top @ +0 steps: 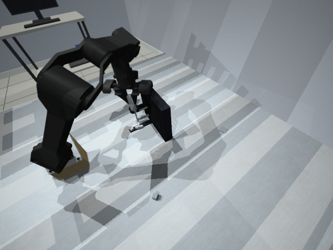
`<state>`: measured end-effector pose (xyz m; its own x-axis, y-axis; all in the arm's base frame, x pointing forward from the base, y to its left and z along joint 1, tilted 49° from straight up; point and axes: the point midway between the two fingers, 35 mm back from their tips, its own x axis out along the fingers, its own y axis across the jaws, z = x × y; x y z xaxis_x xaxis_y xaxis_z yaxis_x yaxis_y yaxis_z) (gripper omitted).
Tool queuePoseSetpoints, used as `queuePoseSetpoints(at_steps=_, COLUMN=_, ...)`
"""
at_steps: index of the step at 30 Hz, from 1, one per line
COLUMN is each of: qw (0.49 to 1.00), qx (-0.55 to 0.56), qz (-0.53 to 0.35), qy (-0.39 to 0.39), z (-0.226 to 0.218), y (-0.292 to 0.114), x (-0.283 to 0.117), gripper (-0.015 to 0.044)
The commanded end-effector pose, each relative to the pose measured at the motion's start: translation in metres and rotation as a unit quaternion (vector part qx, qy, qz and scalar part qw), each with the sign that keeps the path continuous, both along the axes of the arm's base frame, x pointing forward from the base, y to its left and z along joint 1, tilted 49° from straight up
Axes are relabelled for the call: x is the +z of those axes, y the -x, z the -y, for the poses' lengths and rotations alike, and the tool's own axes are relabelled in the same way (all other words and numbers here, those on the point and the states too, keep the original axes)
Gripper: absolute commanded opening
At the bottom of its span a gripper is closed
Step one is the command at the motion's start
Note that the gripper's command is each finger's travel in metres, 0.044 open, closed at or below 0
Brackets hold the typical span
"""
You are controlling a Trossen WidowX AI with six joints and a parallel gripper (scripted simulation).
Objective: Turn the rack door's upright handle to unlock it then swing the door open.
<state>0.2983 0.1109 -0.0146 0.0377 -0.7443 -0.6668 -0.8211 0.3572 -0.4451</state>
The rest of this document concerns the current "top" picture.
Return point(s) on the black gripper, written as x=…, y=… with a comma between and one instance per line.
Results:
x=125, y=81

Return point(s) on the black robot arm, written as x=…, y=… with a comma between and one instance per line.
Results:
x=66, y=96

